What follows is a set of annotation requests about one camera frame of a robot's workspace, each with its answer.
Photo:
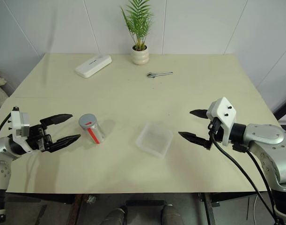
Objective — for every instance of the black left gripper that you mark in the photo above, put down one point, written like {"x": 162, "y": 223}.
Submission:
{"x": 37, "y": 138}

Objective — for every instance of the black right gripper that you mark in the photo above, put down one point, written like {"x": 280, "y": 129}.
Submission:
{"x": 214, "y": 126}

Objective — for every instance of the grey ribbed jar lid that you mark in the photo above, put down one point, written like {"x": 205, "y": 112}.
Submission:
{"x": 87, "y": 121}

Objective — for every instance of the clear jar with red tape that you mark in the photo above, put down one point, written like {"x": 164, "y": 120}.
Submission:
{"x": 97, "y": 133}

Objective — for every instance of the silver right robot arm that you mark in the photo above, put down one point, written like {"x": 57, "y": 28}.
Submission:
{"x": 266, "y": 133}

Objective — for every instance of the clear plastic square container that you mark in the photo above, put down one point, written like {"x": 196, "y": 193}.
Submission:
{"x": 154, "y": 139}

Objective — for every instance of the silver adjustable wrench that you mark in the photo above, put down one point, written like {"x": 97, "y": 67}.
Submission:
{"x": 160, "y": 74}

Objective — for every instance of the white rectangular case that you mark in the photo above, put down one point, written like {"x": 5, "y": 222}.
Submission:
{"x": 93, "y": 65}

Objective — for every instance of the green plant in white pot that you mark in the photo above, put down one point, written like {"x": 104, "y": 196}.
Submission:
{"x": 140, "y": 56}

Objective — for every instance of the dark rounded shape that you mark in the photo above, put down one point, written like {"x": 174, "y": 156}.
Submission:
{"x": 172, "y": 215}
{"x": 114, "y": 216}

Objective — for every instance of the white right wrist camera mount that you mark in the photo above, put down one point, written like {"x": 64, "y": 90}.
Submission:
{"x": 223, "y": 107}

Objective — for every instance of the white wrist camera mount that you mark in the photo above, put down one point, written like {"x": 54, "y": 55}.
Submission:
{"x": 19, "y": 126}
{"x": 223, "y": 107}

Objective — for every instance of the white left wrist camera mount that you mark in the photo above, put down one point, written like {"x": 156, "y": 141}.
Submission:
{"x": 19, "y": 126}

